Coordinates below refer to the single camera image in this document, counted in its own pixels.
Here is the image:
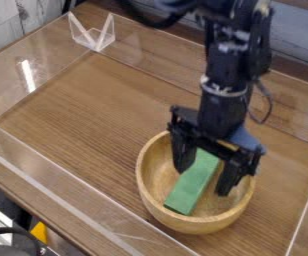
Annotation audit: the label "yellow and black device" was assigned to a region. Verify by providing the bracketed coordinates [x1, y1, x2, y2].
[0, 186, 88, 256]

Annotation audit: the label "brown wooden bowl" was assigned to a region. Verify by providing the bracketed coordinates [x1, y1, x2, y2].
[135, 131, 255, 235]

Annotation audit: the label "clear acrylic enclosure walls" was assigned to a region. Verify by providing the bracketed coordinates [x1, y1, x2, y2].
[0, 18, 308, 256]

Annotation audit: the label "black cable at corner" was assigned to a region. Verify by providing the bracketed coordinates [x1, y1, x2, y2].
[0, 226, 44, 256]

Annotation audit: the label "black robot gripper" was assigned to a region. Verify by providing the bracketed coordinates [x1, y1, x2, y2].
[167, 88, 264, 197]

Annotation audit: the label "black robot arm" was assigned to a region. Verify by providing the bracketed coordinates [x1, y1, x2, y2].
[116, 0, 274, 196]

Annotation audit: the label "green rectangular block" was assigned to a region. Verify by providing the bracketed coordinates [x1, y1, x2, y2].
[163, 149, 219, 216]

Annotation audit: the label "clear acrylic corner bracket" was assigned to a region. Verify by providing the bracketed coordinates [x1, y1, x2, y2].
[67, 13, 115, 52]

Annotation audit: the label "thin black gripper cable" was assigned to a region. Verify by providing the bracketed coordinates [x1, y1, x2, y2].
[247, 79, 274, 126]

